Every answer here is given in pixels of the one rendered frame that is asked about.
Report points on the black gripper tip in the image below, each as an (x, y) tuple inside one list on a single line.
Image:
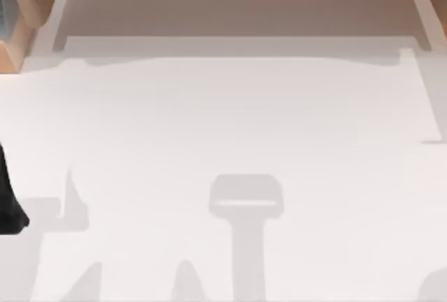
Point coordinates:
[(8, 207)]

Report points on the wooden cupboard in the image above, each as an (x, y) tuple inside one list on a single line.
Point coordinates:
[(21, 19)]

